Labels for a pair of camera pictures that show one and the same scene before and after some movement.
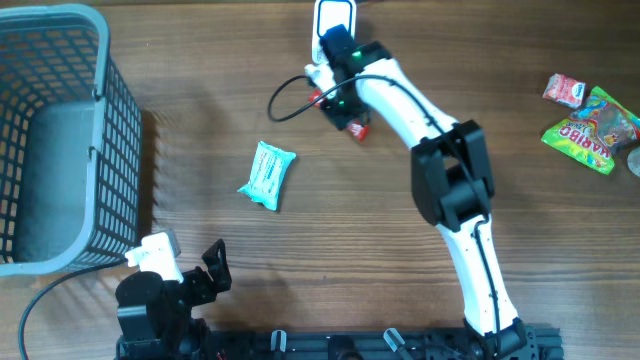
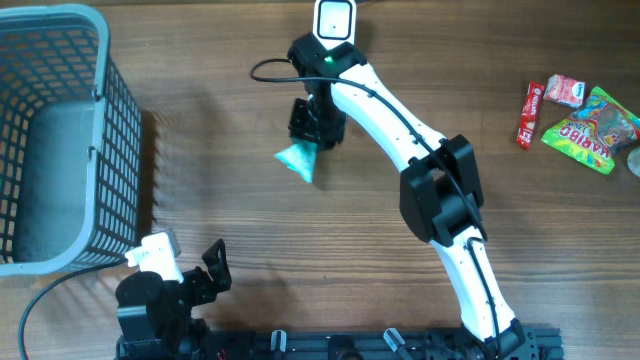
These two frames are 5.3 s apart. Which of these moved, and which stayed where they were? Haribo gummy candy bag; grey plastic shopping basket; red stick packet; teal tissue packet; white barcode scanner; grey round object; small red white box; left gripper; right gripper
Moved: right gripper; red stick packet; teal tissue packet
Stayed: grey round object; left gripper; small red white box; white barcode scanner; Haribo gummy candy bag; grey plastic shopping basket
